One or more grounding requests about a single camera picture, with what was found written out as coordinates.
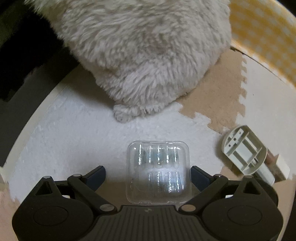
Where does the white cylinder tube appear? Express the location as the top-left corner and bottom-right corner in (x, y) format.
(254, 164), (275, 186)

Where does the fluffy cream cushion left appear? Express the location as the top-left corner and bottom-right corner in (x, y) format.
(27, 1), (231, 123)

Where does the yellow gingham sofa base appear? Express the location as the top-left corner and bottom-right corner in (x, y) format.
(230, 0), (296, 87)

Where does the clear plastic blister case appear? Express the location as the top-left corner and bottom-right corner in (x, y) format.
(126, 141), (192, 205)

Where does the brown lipstick with white cap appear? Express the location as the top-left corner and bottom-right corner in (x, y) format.
(264, 149), (290, 182)

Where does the grey plastic bracket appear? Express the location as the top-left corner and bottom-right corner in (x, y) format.
(222, 125), (267, 175)

